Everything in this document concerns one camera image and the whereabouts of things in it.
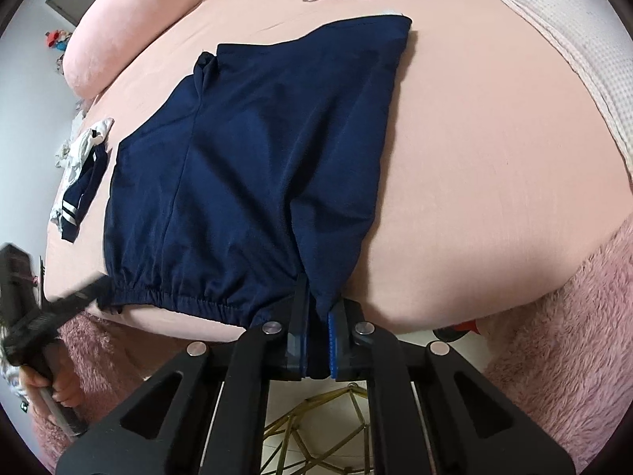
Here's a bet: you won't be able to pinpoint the colourful plush toys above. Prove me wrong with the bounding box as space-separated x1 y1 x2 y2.
42 28 75 53

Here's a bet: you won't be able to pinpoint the white waffle blanket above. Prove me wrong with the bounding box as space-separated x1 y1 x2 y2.
452 0 633 181

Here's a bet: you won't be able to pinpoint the pink fluffy blanket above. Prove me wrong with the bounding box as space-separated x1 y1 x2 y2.
30 218 633 475

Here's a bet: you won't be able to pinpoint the red black object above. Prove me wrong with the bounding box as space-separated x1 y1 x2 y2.
434 321 483 343

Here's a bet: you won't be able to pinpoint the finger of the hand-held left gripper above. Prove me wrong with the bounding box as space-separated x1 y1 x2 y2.
44 276 112 318

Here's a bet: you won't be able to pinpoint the long pink pillow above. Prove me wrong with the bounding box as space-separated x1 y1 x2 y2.
63 0 199 101

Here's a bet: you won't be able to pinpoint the bed with pink sheet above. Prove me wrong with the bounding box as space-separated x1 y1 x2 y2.
42 0 633 352

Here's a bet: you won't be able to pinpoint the navy white striped garment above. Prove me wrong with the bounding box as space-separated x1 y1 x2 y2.
49 118 116 244

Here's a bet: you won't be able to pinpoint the person's left hand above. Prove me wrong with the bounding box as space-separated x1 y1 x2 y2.
20 339 84 424

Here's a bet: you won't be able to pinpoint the gold wire frame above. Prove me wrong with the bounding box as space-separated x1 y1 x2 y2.
262 383 377 475

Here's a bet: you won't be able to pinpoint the navy blue shorts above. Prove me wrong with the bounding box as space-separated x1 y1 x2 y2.
103 14 413 330

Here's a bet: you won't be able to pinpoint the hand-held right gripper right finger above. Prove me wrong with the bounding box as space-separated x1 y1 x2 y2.
327 299 577 475

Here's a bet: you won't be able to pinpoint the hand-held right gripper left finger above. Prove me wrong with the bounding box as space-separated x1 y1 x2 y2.
55 273 310 475

